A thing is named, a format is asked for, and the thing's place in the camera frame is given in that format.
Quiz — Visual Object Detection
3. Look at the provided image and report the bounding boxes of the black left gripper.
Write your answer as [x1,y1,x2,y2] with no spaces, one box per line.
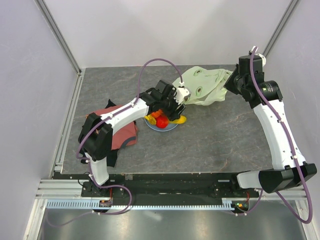
[160,90,187,122]

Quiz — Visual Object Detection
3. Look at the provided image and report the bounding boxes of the orange tangerine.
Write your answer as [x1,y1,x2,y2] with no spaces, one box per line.
[151,109,163,119]

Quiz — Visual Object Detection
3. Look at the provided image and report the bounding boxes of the yellow banana bunch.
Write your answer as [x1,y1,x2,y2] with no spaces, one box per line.
[144,114,187,126]

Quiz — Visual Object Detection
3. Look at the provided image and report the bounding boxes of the green avocado print plastic bag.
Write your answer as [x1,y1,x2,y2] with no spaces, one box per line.
[182,66,233,106]

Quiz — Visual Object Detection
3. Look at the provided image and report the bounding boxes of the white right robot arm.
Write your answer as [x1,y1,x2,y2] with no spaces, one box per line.
[224,54,317,197]

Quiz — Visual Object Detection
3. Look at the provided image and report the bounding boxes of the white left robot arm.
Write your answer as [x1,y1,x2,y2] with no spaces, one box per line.
[76,80,191,197]

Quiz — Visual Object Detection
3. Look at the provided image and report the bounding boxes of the red apple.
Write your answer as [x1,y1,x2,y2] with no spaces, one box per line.
[155,115,170,129]

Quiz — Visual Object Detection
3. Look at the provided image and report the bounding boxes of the blue plate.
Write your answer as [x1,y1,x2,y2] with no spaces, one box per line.
[144,117,178,132]

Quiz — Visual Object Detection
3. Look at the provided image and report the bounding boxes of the red folded t-shirt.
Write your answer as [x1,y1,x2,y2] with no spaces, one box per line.
[94,105,138,150]

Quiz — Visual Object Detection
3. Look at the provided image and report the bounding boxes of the black cloth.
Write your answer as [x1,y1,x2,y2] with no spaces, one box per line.
[78,100,125,167]

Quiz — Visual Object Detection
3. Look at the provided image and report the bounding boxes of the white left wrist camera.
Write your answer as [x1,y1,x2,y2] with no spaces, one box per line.
[175,86,191,104]

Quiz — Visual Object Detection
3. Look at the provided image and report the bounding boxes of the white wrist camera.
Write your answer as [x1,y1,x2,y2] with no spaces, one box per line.
[175,86,191,104]
[249,45,267,67]

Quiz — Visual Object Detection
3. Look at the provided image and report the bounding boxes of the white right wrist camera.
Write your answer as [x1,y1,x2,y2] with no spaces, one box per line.
[249,45,267,67]

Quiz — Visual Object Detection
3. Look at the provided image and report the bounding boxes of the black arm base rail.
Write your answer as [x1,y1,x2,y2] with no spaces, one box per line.
[81,172,259,199]

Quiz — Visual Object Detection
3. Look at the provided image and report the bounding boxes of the aluminium corner frame post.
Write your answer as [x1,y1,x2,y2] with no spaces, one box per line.
[262,0,301,58]

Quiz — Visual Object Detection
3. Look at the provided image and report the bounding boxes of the blue slotted cable duct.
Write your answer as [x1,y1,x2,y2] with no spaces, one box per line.
[46,198,236,211]

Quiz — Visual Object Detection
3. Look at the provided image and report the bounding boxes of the left aluminium frame post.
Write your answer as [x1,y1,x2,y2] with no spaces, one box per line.
[35,0,82,75]

